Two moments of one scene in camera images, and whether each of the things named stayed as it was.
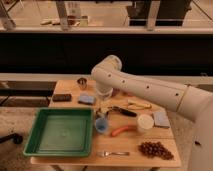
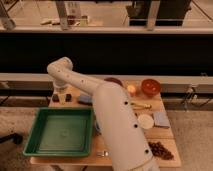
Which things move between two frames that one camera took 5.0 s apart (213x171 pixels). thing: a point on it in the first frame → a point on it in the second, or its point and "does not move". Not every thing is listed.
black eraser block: (61, 97) does not move
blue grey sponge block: (161, 119) does not move
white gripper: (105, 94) → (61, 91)
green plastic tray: (60, 132) does not move
